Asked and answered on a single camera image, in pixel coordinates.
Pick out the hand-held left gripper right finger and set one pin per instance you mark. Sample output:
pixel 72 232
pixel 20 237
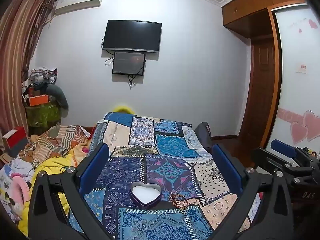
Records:
pixel 228 168

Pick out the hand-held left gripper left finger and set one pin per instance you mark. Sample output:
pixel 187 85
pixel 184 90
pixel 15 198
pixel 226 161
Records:
pixel 96 165

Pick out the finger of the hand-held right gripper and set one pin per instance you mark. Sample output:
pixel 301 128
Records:
pixel 282 147
pixel 265 158

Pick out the purple heart-shaped tin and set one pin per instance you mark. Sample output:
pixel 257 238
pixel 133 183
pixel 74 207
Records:
pixel 145 195

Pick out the white heart-sticker sliding door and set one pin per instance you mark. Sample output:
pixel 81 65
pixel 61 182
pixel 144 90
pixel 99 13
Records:
pixel 295 105

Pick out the yellow blanket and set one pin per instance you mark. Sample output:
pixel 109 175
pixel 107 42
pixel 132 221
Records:
pixel 50 162

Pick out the striped orange blanket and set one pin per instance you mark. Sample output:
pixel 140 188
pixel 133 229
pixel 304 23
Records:
pixel 55 140

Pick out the wooden door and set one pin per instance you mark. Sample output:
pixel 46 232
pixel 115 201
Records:
pixel 261 92

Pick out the yellow round object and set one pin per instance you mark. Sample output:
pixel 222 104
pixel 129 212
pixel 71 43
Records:
pixel 123 108

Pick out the blue patchwork bed sheet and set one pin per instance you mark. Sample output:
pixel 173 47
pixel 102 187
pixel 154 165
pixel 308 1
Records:
pixel 162 155

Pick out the white paper note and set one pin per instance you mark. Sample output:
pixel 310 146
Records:
pixel 301 68

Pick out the pink plush cloth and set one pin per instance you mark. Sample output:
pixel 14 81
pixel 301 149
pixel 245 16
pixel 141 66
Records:
pixel 18 188

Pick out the red box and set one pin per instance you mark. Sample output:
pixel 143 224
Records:
pixel 15 137

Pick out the cartoon printed cloth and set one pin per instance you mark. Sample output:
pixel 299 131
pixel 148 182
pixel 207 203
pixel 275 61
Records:
pixel 10 172

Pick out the orange box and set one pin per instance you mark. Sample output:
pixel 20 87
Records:
pixel 38 100

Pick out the pile of clothes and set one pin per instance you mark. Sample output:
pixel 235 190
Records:
pixel 40 78

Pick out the striped brown curtain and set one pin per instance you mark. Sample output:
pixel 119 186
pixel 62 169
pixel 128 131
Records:
pixel 17 55

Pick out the wooden overhead cabinet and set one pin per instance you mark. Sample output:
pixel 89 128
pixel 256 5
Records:
pixel 250 12

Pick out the white air conditioner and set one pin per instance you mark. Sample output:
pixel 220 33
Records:
pixel 78 2

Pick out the small black wall monitor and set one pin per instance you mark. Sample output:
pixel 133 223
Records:
pixel 128 63

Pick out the black wall television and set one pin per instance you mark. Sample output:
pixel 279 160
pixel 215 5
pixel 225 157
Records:
pixel 132 36

